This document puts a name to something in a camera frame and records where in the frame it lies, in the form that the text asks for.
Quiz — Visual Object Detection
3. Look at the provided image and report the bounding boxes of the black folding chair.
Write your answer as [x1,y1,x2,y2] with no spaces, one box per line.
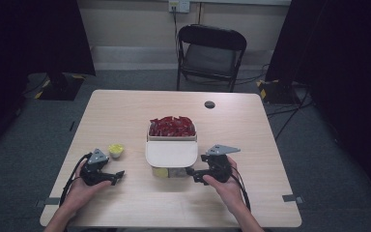
[175,23,248,94]

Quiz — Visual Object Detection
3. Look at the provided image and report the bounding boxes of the person's left hand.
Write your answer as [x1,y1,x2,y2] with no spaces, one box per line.
[61,159,113,216]

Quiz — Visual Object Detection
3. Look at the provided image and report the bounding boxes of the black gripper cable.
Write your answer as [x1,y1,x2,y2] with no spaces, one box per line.
[228,167,252,213]
[59,152,93,207]

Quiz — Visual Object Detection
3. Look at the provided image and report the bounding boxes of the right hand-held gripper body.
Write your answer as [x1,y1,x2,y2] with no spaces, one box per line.
[200,143,242,185]

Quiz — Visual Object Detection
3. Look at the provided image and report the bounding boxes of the white lidded storage box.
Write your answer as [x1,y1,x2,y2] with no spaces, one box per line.
[145,124,199,179]

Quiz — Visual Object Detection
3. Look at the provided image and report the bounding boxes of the small yellow pudding cup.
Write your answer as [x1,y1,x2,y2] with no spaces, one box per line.
[107,143,126,160]
[152,167,170,179]

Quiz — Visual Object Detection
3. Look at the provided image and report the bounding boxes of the black stand base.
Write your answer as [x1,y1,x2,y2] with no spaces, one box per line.
[34,72,86,102]
[256,78,300,105]

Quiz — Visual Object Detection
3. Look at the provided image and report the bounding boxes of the white wall outlet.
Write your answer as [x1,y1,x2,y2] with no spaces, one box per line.
[168,0,191,15]

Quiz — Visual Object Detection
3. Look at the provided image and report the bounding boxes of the dark curtain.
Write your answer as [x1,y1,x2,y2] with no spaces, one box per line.
[0,0,97,162]
[265,0,371,207]

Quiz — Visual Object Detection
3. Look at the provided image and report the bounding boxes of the person's right hand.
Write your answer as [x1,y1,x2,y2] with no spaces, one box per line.
[202,156,246,216]

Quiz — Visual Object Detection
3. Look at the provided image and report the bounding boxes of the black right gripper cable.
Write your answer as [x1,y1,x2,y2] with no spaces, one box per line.
[228,167,252,213]

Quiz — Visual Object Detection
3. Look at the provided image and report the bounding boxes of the black floor cables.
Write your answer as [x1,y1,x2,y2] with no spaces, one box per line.
[266,86,317,142]

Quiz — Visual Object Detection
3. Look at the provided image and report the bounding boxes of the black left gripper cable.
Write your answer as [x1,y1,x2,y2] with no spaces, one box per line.
[59,152,93,207]

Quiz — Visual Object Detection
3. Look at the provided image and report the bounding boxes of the black wall outlet cable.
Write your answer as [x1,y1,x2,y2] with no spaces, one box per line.
[172,5,181,60]

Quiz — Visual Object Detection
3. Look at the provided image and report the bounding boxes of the pile of red packets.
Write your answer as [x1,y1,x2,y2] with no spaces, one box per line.
[148,115,197,137]

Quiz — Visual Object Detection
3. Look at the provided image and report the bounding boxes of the grey tape strip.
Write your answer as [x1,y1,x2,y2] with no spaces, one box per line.
[34,196,61,208]
[281,193,305,205]

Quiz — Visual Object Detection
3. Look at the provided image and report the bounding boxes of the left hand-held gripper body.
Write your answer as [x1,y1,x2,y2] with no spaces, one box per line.
[78,148,118,187]

